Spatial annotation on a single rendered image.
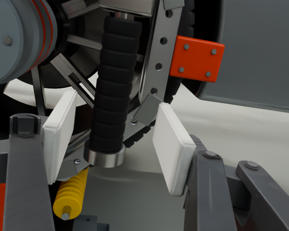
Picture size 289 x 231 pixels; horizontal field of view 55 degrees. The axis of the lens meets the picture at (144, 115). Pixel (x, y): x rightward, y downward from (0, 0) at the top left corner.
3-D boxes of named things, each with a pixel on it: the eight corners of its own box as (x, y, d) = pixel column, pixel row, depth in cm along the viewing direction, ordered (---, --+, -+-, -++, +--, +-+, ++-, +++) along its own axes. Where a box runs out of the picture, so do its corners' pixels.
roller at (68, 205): (90, 159, 84) (92, 142, 82) (78, 229, 56) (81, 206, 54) (70, 157, 83) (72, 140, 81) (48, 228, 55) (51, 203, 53)
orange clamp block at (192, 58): (161, 68, 56) (203, 75, 58) (169, 76, 49) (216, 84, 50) (168, 33, 54) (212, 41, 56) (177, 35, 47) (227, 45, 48)
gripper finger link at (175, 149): (182, 143, 13) (197, 145, 13) (159, 101, 20) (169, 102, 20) (169, 196, 14) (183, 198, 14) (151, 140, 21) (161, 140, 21)
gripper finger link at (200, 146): (203, 177, 12) (267, 183, 12) (177, 131, 17) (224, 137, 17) (195, 206, 12) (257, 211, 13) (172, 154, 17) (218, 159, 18)
